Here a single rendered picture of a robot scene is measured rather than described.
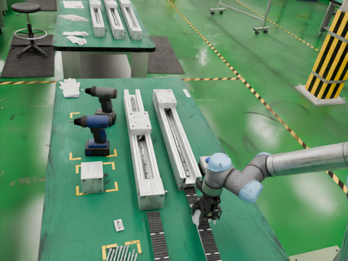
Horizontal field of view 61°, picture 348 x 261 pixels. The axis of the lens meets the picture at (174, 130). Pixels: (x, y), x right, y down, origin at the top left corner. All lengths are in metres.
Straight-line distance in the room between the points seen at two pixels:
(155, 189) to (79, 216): 0.32
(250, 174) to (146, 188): 0.46
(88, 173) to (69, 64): 1.79
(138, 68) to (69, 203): 1.93
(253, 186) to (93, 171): 0.68
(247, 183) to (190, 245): 0.38
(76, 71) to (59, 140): 1.42
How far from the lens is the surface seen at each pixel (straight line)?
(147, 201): 1.25
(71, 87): 2.09
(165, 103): 1.74
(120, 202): 1.32
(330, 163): 0.95
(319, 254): 1.37
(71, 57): 2.92
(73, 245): 1.21
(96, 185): 1.32
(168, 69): 4.30
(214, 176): 1.00
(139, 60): 2.97
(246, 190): 0.97
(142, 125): 1.52
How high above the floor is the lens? 1.79
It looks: 36 degrees down
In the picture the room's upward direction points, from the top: 8 degrees clockwise
